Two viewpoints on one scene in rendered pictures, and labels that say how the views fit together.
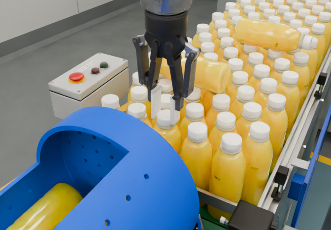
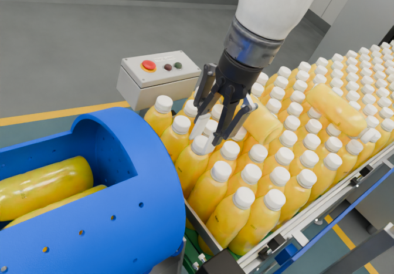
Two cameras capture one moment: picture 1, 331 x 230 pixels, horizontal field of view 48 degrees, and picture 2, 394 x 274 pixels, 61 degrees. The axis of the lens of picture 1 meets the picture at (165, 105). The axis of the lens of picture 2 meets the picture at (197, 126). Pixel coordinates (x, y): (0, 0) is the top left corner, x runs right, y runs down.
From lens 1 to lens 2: 0.10 m
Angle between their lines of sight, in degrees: 8
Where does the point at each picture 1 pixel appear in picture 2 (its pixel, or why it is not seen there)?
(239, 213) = (217, 260)
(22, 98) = (115, 43)
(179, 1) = (257, 57)
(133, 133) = (152, 158)
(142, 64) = (202, 90)
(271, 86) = (311, 161)
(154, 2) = (235, 46)
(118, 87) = (181, 90)
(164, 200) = (146, 232)
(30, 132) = (107, 75)
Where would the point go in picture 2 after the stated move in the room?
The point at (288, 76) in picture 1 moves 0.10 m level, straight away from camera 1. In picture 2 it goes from (332, 159) to (345, 144)
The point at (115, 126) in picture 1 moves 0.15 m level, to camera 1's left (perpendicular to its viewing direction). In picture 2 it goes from (139, 144) to (51, 97)
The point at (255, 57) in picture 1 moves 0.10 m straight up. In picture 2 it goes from (313, 125) to (335, 98)
